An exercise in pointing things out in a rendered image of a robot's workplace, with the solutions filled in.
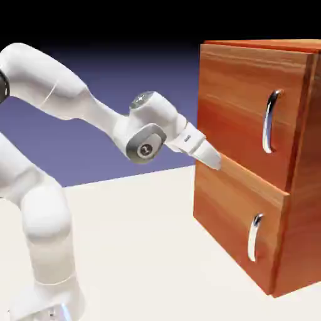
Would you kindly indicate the large wooden cabinet door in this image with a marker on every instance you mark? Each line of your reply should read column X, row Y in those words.
column 233, row 105

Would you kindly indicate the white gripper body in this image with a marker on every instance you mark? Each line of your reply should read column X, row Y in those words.
column 208, row 153

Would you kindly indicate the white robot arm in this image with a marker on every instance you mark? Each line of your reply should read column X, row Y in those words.
column 62, row 90

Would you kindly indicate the wooden cabinet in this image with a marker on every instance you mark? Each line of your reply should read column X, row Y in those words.
column 303, row 175

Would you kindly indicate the small wooden cabinet door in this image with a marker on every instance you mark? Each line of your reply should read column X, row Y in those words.
column 225, row 208

